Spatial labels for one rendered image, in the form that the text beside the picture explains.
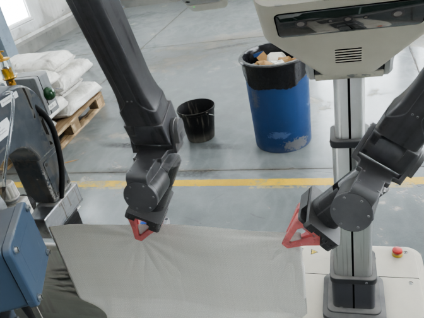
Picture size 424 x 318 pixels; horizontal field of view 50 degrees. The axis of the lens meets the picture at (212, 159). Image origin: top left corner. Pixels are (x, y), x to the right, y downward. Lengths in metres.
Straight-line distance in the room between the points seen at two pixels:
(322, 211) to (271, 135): 2.40
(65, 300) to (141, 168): 1.06
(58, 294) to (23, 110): 0.87
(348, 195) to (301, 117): 2.47
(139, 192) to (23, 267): 0.23
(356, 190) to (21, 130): 0.65
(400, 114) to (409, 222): 1.94
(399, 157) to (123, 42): 0.40
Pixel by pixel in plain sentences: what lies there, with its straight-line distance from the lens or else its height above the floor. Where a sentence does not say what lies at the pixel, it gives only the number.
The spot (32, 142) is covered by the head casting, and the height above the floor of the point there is 1.22.
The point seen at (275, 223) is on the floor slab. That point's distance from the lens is 2.55.
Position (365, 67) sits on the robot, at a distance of 1.19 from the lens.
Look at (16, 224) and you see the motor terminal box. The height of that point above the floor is 1.30.
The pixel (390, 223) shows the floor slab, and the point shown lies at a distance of 2.53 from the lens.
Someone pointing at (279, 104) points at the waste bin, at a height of 0.37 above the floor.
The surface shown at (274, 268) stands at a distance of 0.86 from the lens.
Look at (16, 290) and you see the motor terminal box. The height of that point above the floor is 1.25.
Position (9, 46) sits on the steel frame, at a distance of 6.80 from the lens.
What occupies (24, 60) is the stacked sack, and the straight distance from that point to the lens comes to 4.48.
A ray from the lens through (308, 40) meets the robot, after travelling 1.07.
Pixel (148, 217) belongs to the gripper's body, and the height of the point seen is 1.13.
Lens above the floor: 1.59
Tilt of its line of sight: 29 degrees down
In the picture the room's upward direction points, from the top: 11 degrees counter-clockwise
